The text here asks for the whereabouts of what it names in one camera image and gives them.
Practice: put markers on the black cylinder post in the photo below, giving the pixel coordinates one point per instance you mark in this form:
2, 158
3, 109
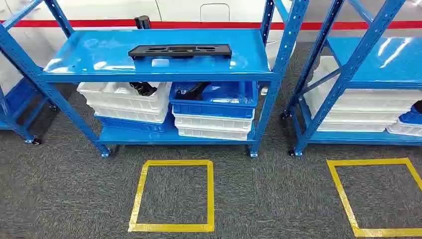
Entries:
142, 22

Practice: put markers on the blue metal shelf rack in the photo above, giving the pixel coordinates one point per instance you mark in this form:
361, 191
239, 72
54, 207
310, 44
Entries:
99, 52
395, 66
19, 95

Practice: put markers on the white plastic crate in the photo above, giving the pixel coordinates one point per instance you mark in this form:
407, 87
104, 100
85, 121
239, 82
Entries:
211, 133
356, 117
132, 115
211, 122
405, 129
108, 99
356, 127
362, 99

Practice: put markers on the black plastic part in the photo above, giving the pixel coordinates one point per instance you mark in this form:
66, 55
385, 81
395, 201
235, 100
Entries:
191, 92
143, 89

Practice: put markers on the black plastic panel with cutouts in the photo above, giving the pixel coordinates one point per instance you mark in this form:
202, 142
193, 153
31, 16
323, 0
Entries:
138, 51

